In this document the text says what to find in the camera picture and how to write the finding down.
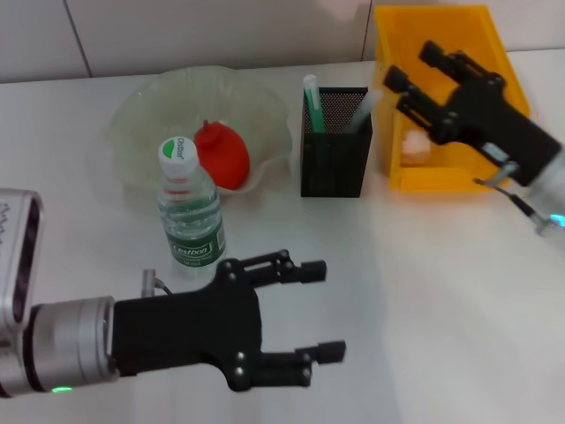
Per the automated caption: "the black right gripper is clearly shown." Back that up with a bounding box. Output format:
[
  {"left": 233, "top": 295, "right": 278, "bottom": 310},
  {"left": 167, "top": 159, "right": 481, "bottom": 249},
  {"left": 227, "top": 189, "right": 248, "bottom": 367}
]
[{"left": 381, "top": 39, "right": 565, "bottom": 187}]

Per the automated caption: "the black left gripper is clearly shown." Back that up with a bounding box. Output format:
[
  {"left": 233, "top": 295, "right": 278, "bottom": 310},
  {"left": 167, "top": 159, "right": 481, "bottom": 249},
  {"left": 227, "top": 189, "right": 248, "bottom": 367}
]
[{"left": 112, "top": 258, "right": 266, "bottom": 393}]

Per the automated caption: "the grey marker pen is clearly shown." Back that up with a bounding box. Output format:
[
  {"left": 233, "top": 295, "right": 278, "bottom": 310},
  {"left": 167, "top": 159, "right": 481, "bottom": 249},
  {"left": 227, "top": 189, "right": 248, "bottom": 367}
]
[{"left": 350, "top": 87, "right": 384, "bottom": 133}]

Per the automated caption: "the white paper ball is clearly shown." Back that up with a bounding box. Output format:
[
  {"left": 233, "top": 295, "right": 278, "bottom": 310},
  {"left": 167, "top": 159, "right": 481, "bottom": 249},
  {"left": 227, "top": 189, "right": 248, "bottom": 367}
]
[{"left": 400, "top": 128, "right": 433, "bottom": 168}]

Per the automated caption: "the green pen with white tip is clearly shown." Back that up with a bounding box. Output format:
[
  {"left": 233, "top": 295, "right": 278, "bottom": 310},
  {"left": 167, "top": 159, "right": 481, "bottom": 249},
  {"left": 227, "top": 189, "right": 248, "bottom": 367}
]
[{"left": 301, "top": 73, "right": 330, "bottom": 178}]

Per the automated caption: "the clear green-label water bottle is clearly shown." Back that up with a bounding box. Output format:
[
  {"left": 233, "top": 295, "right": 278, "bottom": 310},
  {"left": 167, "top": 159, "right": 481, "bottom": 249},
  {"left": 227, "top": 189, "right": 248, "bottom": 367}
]
[{"left": 157, "top": 135, "right": 230, "bottom": 271}]

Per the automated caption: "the red-orange fruit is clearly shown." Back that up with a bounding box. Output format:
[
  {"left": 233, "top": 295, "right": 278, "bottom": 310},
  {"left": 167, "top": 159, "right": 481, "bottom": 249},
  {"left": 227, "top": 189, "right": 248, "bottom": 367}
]
[{"left": 192, "top": 118, "right": 252, "bottom": 192}]

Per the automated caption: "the black mesh pen holder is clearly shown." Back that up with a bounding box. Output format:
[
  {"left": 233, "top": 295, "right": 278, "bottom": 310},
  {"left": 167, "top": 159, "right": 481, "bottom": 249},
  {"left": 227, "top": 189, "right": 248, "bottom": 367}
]
[{"left": 299, "top": 86, "right": 374, "bottom": 199}]

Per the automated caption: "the green glass fruit plate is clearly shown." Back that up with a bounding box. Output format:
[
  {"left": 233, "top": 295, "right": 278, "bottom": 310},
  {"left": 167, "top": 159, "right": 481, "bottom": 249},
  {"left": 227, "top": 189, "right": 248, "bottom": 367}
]
[{"left": 107, "top": 65, "right": 296, "bottom": 198}]

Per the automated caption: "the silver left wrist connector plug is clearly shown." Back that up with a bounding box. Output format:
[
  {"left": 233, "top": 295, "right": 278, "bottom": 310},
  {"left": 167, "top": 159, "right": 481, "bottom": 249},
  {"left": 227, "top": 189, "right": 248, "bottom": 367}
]
[{"left": 140, "top": 268, "right": 177, "bottom": 298}]

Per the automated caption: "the yellow plastic bin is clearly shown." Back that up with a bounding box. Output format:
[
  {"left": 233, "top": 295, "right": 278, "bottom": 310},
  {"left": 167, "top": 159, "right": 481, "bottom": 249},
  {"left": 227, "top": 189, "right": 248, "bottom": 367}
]
[{"left": 373, "top": 4, "right": 531, "bottom": 194}]

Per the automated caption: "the grey right wrist cable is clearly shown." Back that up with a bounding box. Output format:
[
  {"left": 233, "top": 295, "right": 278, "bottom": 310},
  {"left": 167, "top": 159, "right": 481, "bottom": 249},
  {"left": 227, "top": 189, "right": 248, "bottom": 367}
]
[{"left": 474, "top": 161, "right": 565, "bottom": 238}]

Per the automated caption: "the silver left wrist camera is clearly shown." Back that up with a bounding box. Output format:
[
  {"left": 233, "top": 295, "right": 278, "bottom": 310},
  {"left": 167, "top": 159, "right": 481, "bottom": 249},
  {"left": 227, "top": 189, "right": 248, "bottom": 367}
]
[{"left": 0, "top": 188, "right": 46, "bottom": 350}]

